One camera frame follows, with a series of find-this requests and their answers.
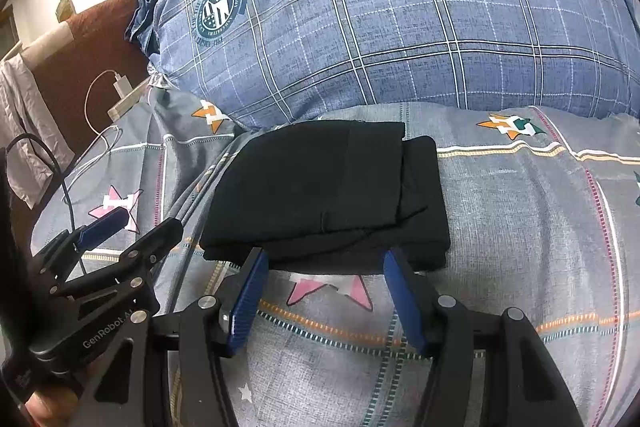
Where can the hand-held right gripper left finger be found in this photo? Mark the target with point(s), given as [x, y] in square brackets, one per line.
[247, 307]

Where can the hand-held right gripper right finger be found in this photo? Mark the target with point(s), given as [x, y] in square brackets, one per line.
[405, 302]

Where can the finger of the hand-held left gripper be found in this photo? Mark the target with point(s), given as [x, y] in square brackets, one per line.
[150, 247]
[102, 227]

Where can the black pants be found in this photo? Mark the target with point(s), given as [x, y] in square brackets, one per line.
[325, 187]

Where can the person's left hand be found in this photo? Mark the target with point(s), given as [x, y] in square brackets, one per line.
[50, 404]

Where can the silver power bank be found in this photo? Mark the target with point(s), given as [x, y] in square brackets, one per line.
[127, 104]

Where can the grey hanging cloth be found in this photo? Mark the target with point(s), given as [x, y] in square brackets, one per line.
[25, 117]

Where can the grey star-printed bedsheet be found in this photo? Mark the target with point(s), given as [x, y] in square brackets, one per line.
[525, 232]

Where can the white charger plug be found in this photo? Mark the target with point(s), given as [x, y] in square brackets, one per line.
[121, 85]

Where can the dark blue cloth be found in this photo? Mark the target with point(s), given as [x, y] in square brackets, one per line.
[150, 7]

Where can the blue plaid pillow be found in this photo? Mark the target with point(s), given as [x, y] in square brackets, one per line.
[400, 7]

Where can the brown bed frame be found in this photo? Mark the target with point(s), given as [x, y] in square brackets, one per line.
[90, 37]

